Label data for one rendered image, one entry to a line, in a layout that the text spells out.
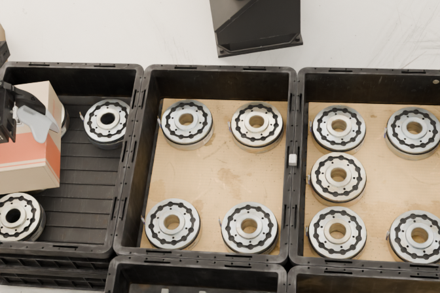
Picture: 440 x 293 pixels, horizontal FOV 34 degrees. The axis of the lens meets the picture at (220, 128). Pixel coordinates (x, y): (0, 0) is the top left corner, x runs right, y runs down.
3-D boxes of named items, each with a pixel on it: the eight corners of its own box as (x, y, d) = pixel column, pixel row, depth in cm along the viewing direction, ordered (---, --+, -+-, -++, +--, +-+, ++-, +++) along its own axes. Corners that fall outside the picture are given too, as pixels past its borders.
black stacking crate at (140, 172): (156, 97, 152) (146, 65, 142) (296, 101, 148) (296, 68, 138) (126, 276, 132) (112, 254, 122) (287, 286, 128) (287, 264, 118)
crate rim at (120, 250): (147, 70, 144) (145, 63, 142) (297, 73, 140) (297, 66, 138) (114, 259, 123) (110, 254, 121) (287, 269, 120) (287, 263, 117)
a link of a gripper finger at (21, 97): (32, 124, 112) (-16, 103, 106) (33, 114, 113) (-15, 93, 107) (51, 112, 109) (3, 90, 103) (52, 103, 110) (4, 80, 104)
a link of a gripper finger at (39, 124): (56, 157, 113) (7, 137, 107) (57, 125, 116) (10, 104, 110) (69, 150, 111) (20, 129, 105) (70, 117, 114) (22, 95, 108)
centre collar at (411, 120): (399, 119, 137) (399, 117, 137) (424, 117, 137) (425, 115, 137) (403, 141, 135) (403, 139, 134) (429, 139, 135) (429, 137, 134)
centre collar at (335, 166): (323, 165, 134) (323, 163, 133) (349, 163, 134) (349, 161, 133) (326, 189, 131) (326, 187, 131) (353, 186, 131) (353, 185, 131)
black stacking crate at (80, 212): (21, 93, 156) (2, 63, 146) (154, 97, 152) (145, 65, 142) (-28, 267, 136) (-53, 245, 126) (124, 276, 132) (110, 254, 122)
